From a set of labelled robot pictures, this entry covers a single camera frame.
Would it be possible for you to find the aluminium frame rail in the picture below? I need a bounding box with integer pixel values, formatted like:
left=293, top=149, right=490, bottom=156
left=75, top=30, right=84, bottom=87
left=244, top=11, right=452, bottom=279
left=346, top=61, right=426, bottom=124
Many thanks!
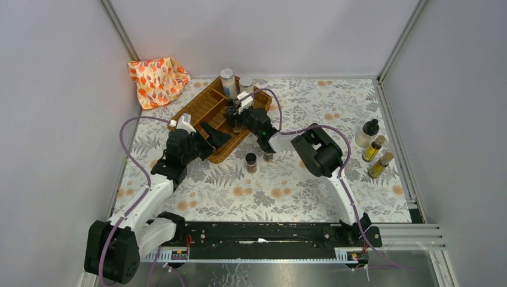
left=99, top=0, right=140, bottom=61

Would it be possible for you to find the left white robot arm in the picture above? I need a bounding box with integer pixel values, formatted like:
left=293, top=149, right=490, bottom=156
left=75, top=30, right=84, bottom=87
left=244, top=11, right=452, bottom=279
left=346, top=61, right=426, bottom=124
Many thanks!
left=84, top=119, right=232, bottom=284

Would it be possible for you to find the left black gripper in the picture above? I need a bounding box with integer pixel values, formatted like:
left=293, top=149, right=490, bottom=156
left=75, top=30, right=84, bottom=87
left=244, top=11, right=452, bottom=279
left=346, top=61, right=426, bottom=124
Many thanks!
left=182, top=121, right=232, bottom=166

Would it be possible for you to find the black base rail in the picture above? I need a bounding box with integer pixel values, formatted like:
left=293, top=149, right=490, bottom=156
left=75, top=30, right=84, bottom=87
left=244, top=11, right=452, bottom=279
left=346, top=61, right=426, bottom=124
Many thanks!
left=162, top=221, right=383, bottom=261

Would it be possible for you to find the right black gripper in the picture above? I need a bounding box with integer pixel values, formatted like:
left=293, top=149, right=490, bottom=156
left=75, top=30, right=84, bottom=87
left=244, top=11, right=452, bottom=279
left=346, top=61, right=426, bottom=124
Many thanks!
left=224, top=104, right=261, bottom=139

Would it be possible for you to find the orange floral cloth bag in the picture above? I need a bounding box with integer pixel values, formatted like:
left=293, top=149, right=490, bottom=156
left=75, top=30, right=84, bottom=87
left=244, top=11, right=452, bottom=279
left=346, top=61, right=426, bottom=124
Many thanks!
left=127, top=57, right=191, bottom=110

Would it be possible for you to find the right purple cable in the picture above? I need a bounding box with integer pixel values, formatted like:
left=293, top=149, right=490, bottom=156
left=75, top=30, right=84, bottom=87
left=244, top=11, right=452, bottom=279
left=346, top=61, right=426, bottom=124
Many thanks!
left=237, top=87, right=415, bottom=272

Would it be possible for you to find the dark spice jar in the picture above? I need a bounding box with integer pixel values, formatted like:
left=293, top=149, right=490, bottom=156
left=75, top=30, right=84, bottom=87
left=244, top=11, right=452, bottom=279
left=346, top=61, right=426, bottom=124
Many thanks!
left=263, top=153, right=274, bottom=163
left=245, top=152, right=257, bottom=173

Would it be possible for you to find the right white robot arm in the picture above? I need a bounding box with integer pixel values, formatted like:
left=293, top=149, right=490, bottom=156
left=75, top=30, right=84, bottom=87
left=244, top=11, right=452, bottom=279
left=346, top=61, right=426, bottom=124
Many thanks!
left=224, top=103, right=371, bottom=246

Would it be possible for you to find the brown wicker divided basket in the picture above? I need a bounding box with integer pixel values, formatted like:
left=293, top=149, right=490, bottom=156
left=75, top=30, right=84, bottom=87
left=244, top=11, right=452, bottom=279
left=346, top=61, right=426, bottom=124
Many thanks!
left=172, top=78, right=251, bottom=164

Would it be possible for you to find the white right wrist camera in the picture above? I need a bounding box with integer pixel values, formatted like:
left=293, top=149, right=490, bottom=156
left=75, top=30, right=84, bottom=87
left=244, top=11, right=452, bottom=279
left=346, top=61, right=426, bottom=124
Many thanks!
left=237, top=91, right=254, bottom=114

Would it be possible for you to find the blue label pellet jar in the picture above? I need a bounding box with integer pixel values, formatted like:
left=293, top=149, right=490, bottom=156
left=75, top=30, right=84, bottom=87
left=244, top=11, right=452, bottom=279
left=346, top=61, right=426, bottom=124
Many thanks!
left=238, top=76, right=254, bottom=99
left=220, top=68, right=237, bottom=99

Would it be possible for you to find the dark spice jar left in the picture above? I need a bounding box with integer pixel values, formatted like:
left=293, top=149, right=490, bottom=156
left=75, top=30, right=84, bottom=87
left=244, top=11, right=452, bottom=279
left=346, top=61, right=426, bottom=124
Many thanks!
left=245, top=152, right=257, bottom=173

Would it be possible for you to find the floral patterned table mat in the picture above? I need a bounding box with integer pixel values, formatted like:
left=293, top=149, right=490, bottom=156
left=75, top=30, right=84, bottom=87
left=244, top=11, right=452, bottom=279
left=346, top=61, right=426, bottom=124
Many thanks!
left=114, top=79, right=411, bottom=223

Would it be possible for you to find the yellow label sauce bottle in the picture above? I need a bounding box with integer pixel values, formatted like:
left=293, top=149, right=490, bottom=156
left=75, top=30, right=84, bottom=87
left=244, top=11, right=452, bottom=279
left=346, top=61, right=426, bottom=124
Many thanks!
left=368, top=152, right=394, bottom=178

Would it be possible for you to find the dark spice jar right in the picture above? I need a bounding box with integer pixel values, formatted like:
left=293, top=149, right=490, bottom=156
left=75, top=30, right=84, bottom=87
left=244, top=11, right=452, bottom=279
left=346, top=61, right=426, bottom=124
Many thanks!
left=263, top=153, right=274, bottom=163

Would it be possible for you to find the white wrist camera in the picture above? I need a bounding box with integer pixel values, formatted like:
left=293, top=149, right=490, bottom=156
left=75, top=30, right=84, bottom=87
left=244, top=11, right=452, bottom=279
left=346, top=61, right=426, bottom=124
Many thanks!
left=176, top=113, right=197, bottom=134
left=237, top=91, right=254, bottom=114

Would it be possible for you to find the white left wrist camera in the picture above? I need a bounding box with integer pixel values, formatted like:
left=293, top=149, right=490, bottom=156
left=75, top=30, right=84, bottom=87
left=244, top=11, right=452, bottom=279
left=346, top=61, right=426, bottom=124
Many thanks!
left=176, top=113, right=197, bottom=134

